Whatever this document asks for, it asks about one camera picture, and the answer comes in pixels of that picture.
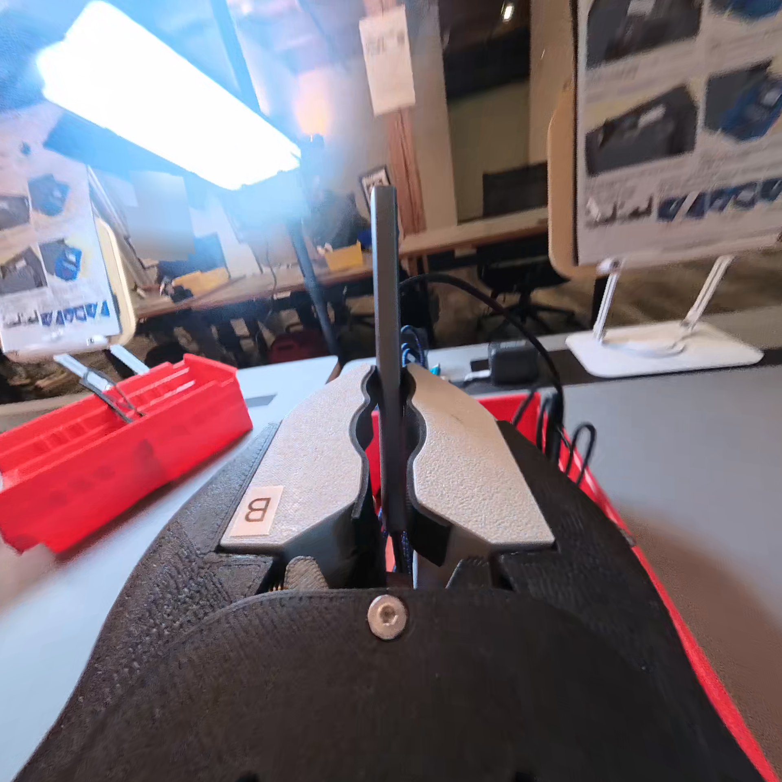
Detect instruction poster board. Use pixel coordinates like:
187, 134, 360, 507
0, 101, 136, 362
547, 0, 782, 283

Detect wooden desk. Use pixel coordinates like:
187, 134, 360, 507
134, 257, 375, 321
397, 208, 551, 257

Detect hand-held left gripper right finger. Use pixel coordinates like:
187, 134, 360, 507
402, 363, 557, 589

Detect thin black cable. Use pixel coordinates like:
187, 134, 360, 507
559, 422, 598, 488

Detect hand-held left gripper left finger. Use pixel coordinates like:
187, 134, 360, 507
219, 363, 375, 581

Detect black light stand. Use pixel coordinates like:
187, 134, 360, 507
286, 217, 342, 367

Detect white paper sign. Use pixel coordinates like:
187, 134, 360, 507
359, 6, 417, 117

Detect black power adapter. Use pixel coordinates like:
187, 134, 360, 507
488, 341, 540, 384

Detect grey usb hub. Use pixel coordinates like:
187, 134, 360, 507
369, 185, 409, 532

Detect wooden post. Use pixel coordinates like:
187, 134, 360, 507
385, 110, 428, 236

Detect yellow plastic bin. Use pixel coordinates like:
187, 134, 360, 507
173, 268, 230, 295
323, 241, 364, 271

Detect black office chair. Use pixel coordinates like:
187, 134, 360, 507
475, 244, 578, 334

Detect black braided usb-c cable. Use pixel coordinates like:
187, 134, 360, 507
397, 273, 569, 465

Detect white led panel light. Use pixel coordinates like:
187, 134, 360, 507
35, 0, 303, 191

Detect black white marker tag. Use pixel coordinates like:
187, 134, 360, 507
359, 166, 392, 207

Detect red plastic bin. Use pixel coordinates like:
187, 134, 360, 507
365, 391, 782, 782
0, 353, 253, 556

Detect blue braided usb cable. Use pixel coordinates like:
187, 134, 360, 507
378, 325, 442, 575

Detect black monitor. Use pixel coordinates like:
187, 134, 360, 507
483, 164, 549, 217

